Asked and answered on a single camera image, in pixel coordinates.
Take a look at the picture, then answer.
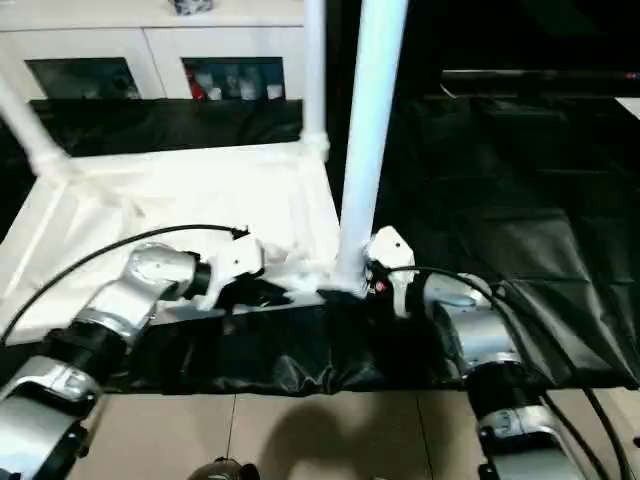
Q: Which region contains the white plastic table top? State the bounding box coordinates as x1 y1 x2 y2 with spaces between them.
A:
0 134 362 346

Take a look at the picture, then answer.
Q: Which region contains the white plastic table leg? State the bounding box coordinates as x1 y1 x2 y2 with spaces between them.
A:
0 77 72 177
299 0 331 161
327 0 410 295

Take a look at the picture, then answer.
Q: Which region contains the black mat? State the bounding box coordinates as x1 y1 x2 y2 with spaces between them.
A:
0 94 640 397

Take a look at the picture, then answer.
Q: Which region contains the dark brown rounded object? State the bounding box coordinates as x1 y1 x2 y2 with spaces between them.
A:
192 457 260 480

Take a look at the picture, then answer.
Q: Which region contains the long black bar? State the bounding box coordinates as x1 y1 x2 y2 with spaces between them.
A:
442 68 640 83

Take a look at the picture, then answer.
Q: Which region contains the white cabinet with glass doors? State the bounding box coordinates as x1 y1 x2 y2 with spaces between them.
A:
0 0 307 105

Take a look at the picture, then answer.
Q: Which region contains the grey speckled ornament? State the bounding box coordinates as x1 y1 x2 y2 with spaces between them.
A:
172 0 217 15

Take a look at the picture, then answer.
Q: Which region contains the white flat board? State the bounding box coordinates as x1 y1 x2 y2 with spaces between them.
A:
614 97 640 122

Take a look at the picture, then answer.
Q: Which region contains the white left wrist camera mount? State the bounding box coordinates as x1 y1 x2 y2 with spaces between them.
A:
197 234 266 311

